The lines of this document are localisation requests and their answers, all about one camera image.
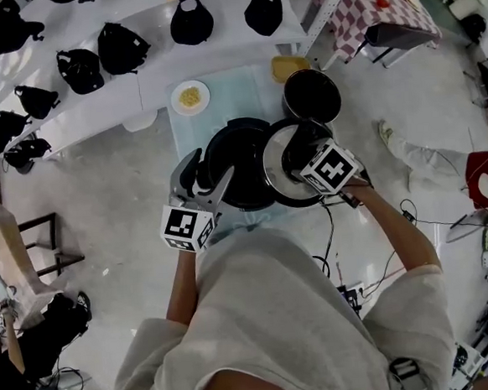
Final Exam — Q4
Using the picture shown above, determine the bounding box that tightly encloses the silver pressure cooker lid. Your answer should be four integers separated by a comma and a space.
258, 114, 343, 211

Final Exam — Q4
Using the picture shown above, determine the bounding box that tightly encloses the dark wooden chair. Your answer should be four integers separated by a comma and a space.
16, 210, 87, 281

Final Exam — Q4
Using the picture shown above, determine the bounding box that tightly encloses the person's beige shirt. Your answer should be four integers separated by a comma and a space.
99, 211, 461, 390

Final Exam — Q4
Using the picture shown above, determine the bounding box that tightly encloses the black pressure cooker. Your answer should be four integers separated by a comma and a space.
191, 115, 280, 216

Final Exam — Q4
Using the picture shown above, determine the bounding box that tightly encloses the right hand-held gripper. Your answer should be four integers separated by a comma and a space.
283, 131, 371, 199

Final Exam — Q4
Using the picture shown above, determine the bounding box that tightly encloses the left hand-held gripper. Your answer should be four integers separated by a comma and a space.
153, 145, 238, 256

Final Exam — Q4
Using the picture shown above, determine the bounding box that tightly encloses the person's right forearm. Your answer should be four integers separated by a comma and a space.
340, 171, 444, 278

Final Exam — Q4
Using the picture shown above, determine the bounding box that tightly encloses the light blue table cloth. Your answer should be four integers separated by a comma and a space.
162, 60, 314, 241

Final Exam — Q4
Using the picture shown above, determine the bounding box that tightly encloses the white plate with yellow food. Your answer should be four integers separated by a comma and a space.
169, 78, 213, 118

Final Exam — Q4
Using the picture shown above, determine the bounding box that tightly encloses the black cable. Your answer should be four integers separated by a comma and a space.
307, 201, 340, 280

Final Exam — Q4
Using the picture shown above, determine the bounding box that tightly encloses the black inner pot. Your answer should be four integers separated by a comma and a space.
279, 66, 345, 129

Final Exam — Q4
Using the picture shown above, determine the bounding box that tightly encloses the white shelf unit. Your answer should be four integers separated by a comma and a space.
0, 0, 375, 164

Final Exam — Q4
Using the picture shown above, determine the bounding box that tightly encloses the light wooden table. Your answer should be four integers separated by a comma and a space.
0, 191, 73, 333

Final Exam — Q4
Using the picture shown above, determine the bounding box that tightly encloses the white perforated metal post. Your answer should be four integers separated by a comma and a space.
299, 0, 366, 73

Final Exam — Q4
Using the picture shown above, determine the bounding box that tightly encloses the person's left forearm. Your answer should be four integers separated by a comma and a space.
160, 245, 211, 328

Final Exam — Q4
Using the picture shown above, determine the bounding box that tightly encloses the table with checked cloth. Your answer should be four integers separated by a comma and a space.
324, 0, 445, 73

